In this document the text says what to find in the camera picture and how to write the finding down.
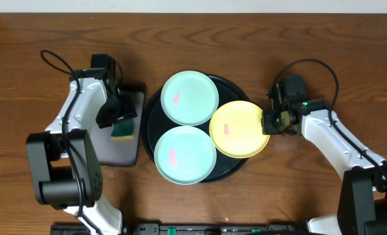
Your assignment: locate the mint green plate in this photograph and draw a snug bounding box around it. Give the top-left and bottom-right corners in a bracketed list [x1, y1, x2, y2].
[160, 70, 219, 126]
[154, 126, 217, 185]

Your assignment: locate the yellow plate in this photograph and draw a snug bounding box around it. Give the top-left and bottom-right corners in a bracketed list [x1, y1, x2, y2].
[209, 101, 270, 159]

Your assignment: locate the rectangular black grey tray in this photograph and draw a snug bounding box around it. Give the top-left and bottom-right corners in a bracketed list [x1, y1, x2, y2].
[89, 83, 146, 167]

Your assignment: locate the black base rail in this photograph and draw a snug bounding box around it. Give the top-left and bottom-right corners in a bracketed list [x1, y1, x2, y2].
[49, 220, 308, 235]

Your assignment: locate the green yellow sponge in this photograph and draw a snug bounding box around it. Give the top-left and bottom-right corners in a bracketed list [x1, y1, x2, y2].
[110, 119, 135, 141]

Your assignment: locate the round black tray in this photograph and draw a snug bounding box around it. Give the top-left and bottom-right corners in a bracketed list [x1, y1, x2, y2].
[140, 74, 249, 183]

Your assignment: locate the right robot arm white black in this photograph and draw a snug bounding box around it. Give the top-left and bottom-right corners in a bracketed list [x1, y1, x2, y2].
[262, 101, 387, 234]

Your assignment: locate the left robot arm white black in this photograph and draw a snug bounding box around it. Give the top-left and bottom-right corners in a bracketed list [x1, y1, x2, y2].
[26, 65, 144, 234]

